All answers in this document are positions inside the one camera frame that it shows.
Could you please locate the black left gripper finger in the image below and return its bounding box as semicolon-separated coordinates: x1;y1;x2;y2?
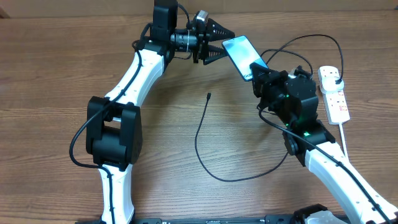
203;45;227;65
207;18;235;41

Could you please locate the Galaxy S24+ smartphone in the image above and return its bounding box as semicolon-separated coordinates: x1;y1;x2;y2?
222;35;267;82

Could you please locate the black USB-C charging cable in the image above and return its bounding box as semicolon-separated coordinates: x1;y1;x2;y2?
194;34;345;183

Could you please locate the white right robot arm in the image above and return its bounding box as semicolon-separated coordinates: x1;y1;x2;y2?
249;62;397;223

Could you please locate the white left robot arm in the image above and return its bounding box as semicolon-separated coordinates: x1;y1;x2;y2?
69;1;235;223

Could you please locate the white charger plug adapter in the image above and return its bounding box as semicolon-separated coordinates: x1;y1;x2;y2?
320;76;345;94

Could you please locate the white power strip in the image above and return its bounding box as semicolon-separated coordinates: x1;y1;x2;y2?
318;66;350;124

